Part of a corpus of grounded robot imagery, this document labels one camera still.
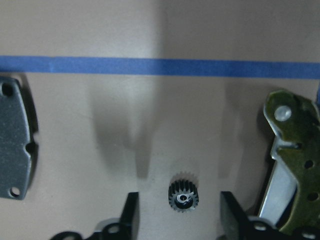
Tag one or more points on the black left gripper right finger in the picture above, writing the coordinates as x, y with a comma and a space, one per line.
235, 223

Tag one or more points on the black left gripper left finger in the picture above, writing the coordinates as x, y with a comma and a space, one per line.
129, 219

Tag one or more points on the small black bearing gear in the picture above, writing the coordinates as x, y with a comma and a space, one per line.
183, 193

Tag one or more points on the olive brake shoe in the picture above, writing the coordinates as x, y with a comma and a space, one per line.
296, 121

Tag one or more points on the black brake pad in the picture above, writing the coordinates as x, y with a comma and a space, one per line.
18, 149

